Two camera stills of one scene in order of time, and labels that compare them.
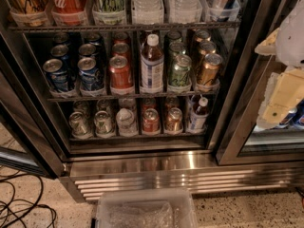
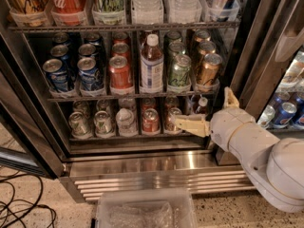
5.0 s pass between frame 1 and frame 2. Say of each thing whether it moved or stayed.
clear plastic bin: stayed
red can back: stayed
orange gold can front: stayed
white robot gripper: moved
